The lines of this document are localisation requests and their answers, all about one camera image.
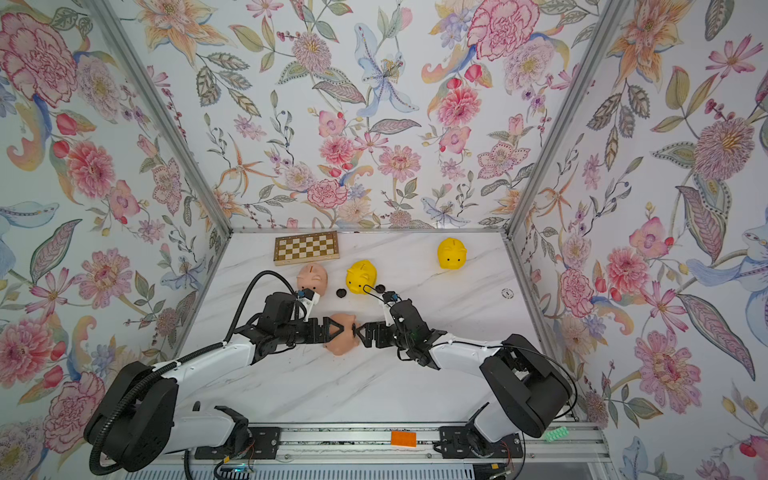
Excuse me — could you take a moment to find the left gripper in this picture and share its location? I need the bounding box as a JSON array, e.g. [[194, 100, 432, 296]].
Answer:
[[276, 317, 345, 345]]

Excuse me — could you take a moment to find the pink piggy bank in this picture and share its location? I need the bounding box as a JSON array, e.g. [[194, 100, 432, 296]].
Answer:
[[325, 313, 360, 356], [297, 263, 329, 296]]

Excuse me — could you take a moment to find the yellow piggy bank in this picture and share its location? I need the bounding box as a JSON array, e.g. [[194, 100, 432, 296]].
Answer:
[[437, 238, 467, 270], [345, 260, 377, 295]]

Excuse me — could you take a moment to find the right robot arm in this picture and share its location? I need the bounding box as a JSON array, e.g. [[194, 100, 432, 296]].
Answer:
[[351, 292, 576, 445]]

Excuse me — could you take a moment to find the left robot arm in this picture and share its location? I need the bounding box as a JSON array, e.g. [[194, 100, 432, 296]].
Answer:
[[83, 290, 346, 476]]

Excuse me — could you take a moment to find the wooden chessboard box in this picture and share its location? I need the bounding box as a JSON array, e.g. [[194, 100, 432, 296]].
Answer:
[[273, 231, 341, 265]]

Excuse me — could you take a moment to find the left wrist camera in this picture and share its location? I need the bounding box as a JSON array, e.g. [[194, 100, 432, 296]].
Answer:
[[297, 289, 321, 320]]

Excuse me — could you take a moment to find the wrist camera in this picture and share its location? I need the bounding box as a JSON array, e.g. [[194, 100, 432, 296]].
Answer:
[[379, 291, 401, 322], [297, 289, 321, 320]]

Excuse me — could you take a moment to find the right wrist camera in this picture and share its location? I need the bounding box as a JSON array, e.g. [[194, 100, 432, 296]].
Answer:
[[379, 291, 401, 322]]

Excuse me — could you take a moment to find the orange tag on rail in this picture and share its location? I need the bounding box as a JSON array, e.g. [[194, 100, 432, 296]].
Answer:
[[390, 431, 418, 448]]

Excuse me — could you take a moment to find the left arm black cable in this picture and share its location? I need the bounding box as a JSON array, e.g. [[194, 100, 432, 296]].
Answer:
[[88, 269, 298, 476]]

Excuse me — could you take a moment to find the green connector on rail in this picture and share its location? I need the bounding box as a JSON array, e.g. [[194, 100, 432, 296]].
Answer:
[[544, 427, 570, 442]]

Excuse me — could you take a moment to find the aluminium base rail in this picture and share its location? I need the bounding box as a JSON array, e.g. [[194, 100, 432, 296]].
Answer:
[[95, 421, 613, 466]]

